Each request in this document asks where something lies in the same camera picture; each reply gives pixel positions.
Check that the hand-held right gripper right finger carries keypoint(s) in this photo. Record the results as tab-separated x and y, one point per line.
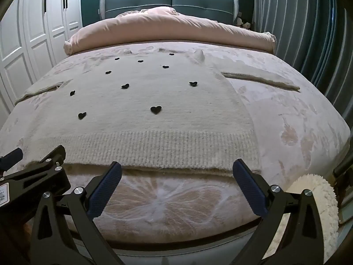
249	190

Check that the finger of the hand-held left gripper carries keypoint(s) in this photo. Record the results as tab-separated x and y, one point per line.
11	157
41	167

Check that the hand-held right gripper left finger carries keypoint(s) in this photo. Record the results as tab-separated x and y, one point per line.
106	191

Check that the grey knitted towel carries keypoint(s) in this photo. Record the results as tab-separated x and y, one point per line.
154	143

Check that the white fluffy rug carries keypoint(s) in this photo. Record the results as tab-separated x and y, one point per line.
322	190

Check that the pink floral fleece blanket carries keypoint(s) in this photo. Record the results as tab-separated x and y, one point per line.
289	116

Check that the white wardrobe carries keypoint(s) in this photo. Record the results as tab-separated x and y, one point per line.
33	38

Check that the grey striped curtain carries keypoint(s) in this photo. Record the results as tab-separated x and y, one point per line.
297	33

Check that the small white plush toy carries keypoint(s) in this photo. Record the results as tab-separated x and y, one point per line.
246	25
238	21

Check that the pink duvet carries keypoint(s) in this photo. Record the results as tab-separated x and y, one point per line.
165	24

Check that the teal upholstered headboard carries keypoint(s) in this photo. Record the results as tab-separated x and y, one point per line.
198	1

